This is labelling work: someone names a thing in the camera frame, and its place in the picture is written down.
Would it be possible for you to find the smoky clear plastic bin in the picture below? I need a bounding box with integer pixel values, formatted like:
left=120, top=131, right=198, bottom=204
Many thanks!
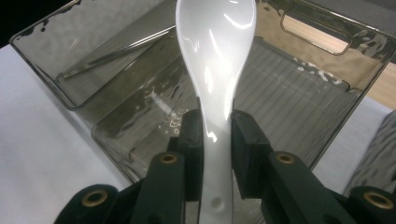
left=343, top=109, right=396, bottom=196
left=8, top=0, right=188, bottom=112
left=90, top=0, right=396, bottom=185

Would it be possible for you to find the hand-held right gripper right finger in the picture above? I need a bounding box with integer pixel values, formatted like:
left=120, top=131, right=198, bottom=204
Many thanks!
left=231, top=109, right=276, bottom=201

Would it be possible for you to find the white ceramic soup spoon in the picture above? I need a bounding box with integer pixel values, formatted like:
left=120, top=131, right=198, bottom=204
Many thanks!
left=175, top=0, right=258, bottom=224

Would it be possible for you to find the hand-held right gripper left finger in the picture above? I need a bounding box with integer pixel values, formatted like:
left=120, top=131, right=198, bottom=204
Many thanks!
left=167, top=107, right=205, bottom=203

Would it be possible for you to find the metal chopstick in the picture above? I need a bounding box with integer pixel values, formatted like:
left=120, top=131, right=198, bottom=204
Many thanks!
left=56, top=25, right=177, bottom=78
left=59, top=27, right=177, bottom=80

